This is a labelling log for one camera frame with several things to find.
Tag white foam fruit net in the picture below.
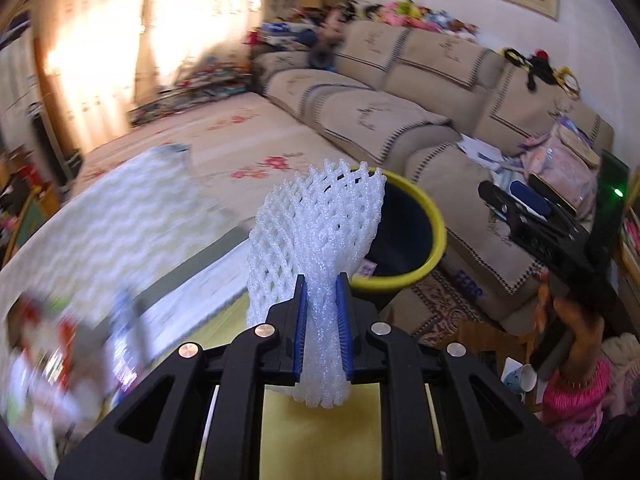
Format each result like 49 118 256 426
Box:
246 160 386 408

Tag white paper cup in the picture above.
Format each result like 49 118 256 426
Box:
502 364 537 394

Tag pink knitted sleeve forearm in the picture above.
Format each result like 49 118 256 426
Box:
541 359 610 457

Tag yellow rimmed trash bin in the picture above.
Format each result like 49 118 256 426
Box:
350 170 447 295

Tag right hand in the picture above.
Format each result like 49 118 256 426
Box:
534 271 604 389

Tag beige sectional sofa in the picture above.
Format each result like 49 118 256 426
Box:
254 21 614 322

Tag green yellow patterned tablecloth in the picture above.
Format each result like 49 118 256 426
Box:
1 144 251 455

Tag pile of plush toys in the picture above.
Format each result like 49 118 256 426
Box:
246 0 580 100

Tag low glass toy shelf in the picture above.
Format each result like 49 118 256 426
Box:
127 72 250 128

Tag cream embroidered curtains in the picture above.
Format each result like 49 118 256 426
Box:
29 0 266 151

